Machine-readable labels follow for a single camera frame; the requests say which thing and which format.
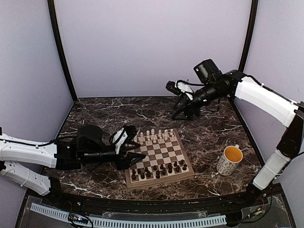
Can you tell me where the black frame post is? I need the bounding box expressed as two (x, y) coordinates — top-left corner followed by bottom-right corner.
(231, 0), (259, 95)
(47, 0), (78, 102)

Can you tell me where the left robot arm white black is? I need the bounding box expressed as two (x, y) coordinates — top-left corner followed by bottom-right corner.
(0, 125), (146, 207)

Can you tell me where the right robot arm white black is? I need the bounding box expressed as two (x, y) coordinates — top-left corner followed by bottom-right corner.
(166, 59), (304, 206)

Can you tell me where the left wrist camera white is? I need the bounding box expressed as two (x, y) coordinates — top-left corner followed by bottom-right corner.
(109, 125), (140, 155)

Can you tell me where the dark chess king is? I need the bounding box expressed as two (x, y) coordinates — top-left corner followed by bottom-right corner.
(156, 170), (160, 179)

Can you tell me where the right black frame post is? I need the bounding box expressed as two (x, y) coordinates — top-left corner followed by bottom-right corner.
(231, 0), (259, 95)

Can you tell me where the patterned mug yellow inside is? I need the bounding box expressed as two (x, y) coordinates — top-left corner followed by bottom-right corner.
(216, 144), (243, 176)

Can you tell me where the dark chess queen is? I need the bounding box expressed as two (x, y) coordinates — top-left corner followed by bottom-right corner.
(146, 171), (151, 178)

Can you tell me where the dark chess bishop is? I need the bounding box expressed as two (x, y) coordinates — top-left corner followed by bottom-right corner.
(161, 168), (166, 176)

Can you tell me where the left black frame post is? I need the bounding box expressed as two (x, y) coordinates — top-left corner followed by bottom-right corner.
(47, 0), (78, 102)

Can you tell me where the black front rail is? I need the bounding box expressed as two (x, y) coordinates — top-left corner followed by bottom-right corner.
(42, 188), (271, 214)

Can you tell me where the wooden chess board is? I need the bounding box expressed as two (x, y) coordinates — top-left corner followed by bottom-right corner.
(125, 129), (194, 190)

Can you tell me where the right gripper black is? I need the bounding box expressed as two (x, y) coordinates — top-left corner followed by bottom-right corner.
(171, 81), (225, 120)

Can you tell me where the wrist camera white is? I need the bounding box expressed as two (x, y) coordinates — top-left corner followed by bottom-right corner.
(165, 81), (194, 100)
(109, 125), (140, 155)

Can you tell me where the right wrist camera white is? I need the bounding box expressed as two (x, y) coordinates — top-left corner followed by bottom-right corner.
(165, 81), (194, 100)

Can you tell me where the white slotted cable duct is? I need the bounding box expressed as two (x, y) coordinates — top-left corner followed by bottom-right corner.
(30, 203), (227, 228)

